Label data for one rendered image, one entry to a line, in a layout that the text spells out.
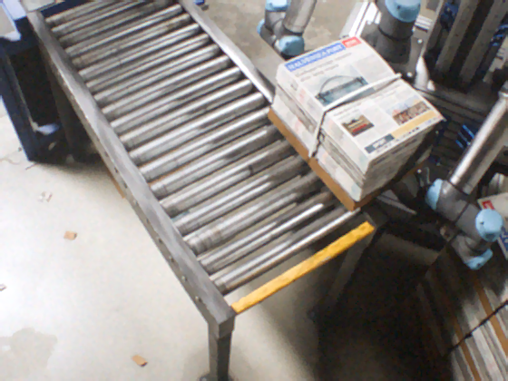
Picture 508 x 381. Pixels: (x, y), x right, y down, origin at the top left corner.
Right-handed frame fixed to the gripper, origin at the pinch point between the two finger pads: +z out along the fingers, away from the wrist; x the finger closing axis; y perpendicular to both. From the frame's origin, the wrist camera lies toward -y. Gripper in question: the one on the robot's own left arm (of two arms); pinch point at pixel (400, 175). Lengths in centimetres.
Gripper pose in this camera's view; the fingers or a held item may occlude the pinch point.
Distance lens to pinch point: 165.7
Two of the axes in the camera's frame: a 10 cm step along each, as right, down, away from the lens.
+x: -8.2, 4.0, -4.1
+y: 1.2, -5.8, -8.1
